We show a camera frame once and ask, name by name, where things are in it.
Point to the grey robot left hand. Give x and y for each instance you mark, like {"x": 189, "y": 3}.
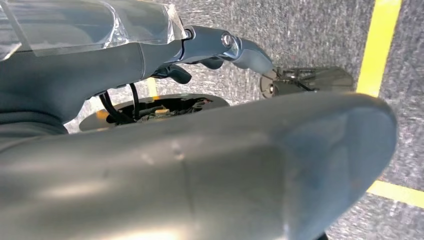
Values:
{"x": 198, "y": 172}

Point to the black robot left leg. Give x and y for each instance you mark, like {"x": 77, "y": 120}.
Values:
{"x": 205, "y": 101}

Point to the black robot left foot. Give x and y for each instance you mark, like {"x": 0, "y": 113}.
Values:
{"x": 324, "y": 79}

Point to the yellow floor tape square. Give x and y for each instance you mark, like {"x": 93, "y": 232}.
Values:
{"x": 377, "y": 49}

